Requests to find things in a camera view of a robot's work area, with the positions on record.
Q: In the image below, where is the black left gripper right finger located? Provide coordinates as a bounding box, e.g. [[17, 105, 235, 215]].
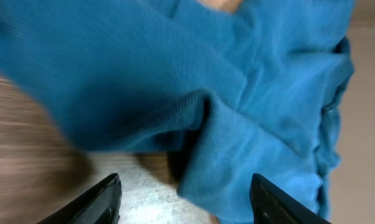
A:
[[249, 173, 331, 224]]

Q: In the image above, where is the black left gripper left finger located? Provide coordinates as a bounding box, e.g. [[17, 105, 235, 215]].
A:
[[37, 173, 122, 224]]

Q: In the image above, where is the blue t-shirt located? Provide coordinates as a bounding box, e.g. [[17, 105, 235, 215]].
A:
[[0, 0, 354, 223]]

